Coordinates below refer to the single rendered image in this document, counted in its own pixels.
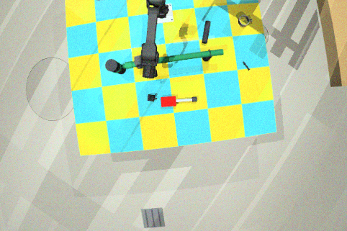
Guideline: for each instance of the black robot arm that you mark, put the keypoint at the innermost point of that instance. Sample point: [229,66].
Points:
[149,52]

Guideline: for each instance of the black post with cap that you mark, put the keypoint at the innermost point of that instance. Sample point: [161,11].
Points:
[112,65]

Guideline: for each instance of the green band with cup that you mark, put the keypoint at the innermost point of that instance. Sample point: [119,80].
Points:
[125,65]

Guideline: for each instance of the green cylinder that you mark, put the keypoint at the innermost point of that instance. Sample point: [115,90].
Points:
[186,56]

